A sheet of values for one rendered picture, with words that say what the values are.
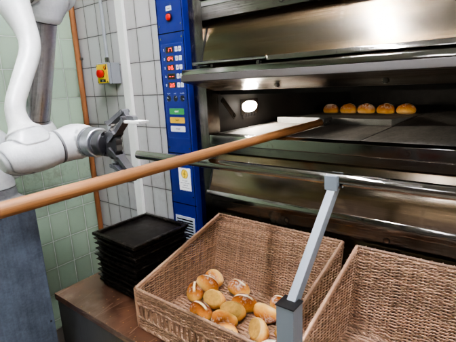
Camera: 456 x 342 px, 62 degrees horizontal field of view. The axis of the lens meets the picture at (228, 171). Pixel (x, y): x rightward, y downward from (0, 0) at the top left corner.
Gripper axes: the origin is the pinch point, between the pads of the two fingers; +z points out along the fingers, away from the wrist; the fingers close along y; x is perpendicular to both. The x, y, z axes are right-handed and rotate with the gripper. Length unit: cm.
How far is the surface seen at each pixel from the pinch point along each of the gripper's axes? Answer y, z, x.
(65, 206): 47, -116, -33
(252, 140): 3.5, 7.4, -38.6
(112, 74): -22, -81, -49
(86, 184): 3.6, 7.9, 22.0
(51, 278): 84, -116, -19
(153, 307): 54, -10, -5
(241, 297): 59, 5, -32
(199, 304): 59, -4, -20
